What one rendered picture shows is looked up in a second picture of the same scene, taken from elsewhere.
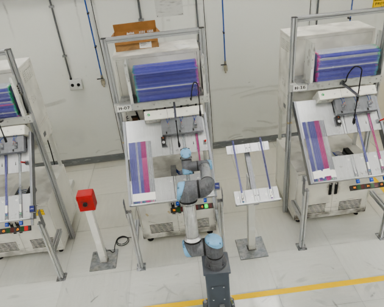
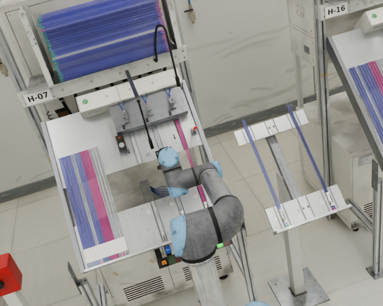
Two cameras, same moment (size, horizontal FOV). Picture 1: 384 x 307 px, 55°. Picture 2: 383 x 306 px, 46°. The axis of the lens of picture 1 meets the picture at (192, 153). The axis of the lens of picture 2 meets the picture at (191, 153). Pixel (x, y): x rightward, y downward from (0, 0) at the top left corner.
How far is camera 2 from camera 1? 0.97 m
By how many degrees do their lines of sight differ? 5
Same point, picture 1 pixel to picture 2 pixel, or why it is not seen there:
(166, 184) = (140, 220)
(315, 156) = not seen: outside the picture
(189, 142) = (166, 136)
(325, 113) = not seen: outside the picture
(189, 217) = (206, 285)
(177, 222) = (168, 273)
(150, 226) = (124, 290)
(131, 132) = (59, 138)
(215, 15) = not seen: outside the picture
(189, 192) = (200, 236)
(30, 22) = not seen: outside the picture
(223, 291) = not seen: outside the picture
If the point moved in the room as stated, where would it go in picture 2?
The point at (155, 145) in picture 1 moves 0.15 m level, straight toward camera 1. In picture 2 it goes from (108, 153) to (114, 170)
